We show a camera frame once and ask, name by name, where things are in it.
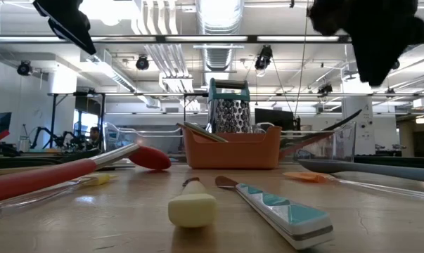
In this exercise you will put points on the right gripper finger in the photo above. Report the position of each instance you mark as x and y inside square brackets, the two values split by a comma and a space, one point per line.
[373, 63]

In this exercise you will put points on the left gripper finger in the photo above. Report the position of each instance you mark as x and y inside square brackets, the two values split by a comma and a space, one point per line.
[74, 37]
[64, 14]

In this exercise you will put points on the black solid spoon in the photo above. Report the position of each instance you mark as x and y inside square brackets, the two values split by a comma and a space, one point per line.
[338, 124]

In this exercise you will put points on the red silicone spoon metal neck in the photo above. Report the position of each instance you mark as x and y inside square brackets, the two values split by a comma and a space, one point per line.
[39, 177]

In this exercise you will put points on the white teal patterned table knife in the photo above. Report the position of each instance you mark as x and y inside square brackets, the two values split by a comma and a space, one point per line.
[289, 218]

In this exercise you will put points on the black background robot arm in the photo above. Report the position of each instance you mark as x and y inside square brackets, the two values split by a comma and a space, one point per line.
[57, 138]

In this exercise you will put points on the black ceiling spotlight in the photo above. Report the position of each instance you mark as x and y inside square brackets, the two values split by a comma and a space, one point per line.
[264, 58]
[142, 62]
[24, 67]
[325, 89]

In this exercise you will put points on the white pillar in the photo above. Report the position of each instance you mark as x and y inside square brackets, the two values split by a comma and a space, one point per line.
[357, 123]

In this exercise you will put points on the clear plastic container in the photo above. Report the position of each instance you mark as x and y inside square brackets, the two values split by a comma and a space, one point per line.
[145, 132]
[345, 140]

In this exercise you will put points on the person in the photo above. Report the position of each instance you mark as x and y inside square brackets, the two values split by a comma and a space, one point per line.
[95, 135]

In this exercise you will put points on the black monitor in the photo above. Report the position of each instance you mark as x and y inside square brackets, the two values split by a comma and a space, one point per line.
[273, 118]

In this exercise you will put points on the black overhead light bar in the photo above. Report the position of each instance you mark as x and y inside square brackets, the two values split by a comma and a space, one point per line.
[252, 38]

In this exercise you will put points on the orange plastic bin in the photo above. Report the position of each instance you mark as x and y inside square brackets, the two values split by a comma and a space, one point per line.
[232, 151]

